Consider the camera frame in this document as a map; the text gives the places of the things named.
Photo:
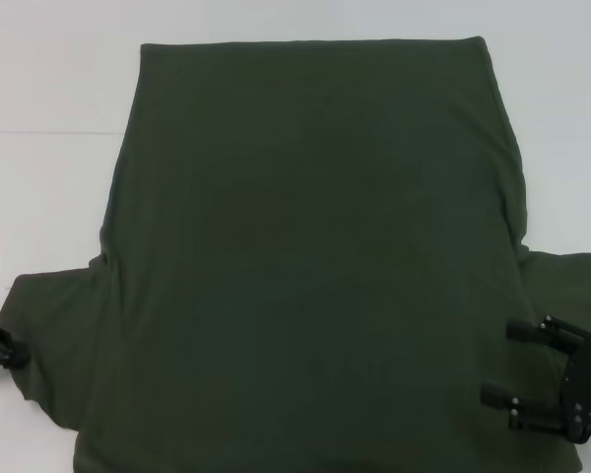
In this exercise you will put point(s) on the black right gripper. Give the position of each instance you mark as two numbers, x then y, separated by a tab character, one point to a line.
588	384

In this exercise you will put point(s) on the dark green shirt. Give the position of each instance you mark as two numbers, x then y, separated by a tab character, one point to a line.
300	222

